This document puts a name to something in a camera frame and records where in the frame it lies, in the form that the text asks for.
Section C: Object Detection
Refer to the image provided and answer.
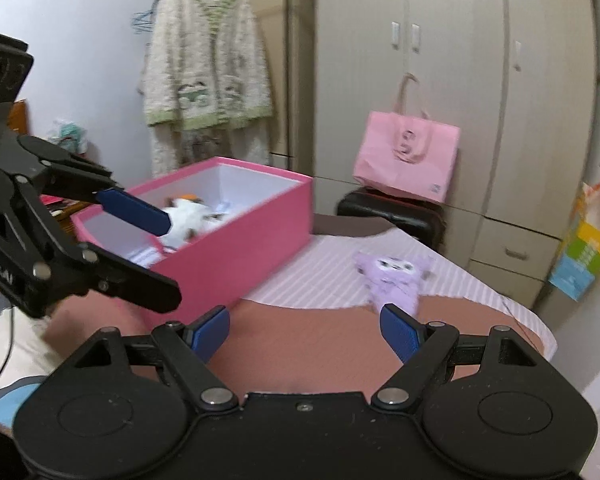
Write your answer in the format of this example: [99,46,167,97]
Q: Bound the blue wire hangers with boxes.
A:
[131,10,154,35]

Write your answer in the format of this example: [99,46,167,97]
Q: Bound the striped cloth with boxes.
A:
[246,228,557,360]

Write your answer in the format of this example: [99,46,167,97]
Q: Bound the cream green knit cardigan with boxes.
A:
[140,0,274,177]

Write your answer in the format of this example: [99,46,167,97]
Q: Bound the colourful paper gift bag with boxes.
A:
[548,181,600,301]

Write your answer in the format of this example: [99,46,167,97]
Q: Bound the purple plush toy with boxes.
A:
[354,252,432,318]

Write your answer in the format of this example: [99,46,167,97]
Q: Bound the pink tote bag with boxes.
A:
[353,73,460,204]

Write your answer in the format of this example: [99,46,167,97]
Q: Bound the black suitcase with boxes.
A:
[336,188,445,250]

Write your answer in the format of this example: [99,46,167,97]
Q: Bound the pink cardboard storage box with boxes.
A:
[72,157,313,328]

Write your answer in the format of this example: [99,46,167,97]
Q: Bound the white brown plush toy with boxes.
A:
[158,198,230,252]

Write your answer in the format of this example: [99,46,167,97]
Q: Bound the grey wooden wardrobe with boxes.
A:
[314,0,595,307]

